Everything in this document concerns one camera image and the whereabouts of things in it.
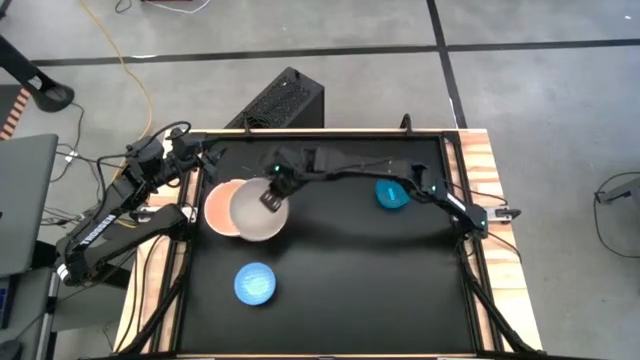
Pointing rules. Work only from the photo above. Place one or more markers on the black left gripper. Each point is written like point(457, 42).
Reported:
point(187, 145)

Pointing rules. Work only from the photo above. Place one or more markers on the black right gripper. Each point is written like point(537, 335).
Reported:
point(283, 175)

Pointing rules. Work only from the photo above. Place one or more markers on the grey beige bowl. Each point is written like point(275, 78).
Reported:
point(255, 220)

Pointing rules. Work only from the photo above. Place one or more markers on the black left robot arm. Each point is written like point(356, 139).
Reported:
point(110, 220)

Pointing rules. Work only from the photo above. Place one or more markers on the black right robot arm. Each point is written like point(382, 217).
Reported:
point(367, 167)

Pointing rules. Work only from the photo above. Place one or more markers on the blue plate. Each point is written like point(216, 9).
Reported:
point(255, 283)

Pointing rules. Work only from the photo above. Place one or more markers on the black computer tower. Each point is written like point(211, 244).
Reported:
point(283, 102)

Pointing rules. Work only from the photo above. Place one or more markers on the black table mat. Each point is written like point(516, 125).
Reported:
point(330, 280)

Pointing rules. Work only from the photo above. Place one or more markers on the teal blue bowl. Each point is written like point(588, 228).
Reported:
point(391, 195)

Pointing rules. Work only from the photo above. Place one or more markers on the black table edge clamp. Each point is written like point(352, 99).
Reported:
point(406, 123)

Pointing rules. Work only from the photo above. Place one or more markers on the black stand foot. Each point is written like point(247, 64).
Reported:
point(36, 80)

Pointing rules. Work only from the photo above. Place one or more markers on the grey laptop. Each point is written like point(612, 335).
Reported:
point(25, 200)

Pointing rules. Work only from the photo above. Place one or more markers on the orange black striped tape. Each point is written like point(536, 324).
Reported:
point(14, 114)

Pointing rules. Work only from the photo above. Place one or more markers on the grey equipment leg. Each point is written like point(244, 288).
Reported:
point(621, 192)

